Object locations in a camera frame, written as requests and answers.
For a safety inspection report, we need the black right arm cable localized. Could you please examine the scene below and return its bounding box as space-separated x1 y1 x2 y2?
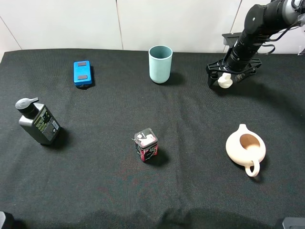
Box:
258 16 305 56

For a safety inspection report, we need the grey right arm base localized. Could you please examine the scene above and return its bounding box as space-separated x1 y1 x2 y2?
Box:
282 217 305 229

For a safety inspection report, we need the red black tin box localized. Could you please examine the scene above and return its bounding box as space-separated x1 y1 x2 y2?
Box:
133 128 158 162

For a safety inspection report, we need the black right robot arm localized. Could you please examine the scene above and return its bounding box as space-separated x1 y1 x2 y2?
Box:
206 0 305 88

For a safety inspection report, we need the black table cloth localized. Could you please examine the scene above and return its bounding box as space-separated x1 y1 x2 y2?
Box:
0 49 305 229

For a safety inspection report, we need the cream ceramic teapot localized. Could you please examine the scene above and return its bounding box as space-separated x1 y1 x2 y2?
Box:
225 124 266 177

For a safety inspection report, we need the blue rectangular box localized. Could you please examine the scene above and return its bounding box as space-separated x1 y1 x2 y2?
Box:
73 61 92 86

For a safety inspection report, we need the teal plastic cup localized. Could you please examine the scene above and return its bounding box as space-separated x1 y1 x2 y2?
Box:
148 45 173 84

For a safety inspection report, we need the black pump bottle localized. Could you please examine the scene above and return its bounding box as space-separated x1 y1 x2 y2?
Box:
15 97 61 145

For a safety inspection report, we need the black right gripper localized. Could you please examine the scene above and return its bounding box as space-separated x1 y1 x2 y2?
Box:
206 47 262 88

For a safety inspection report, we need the white teapot lid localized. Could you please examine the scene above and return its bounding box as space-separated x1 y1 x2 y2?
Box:
217 73 233 89

